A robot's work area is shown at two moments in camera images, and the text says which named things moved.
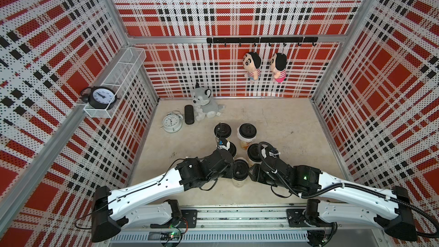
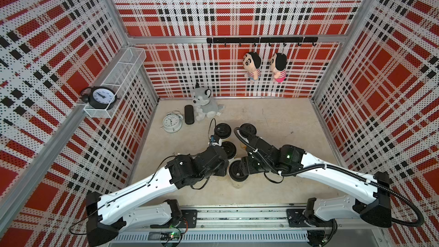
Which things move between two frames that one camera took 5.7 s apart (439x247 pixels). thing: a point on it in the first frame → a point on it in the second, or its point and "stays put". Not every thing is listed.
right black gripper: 257,175 → 247,167
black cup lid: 240,169 stays put
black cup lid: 247,130 stays put
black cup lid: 222,130 stays put
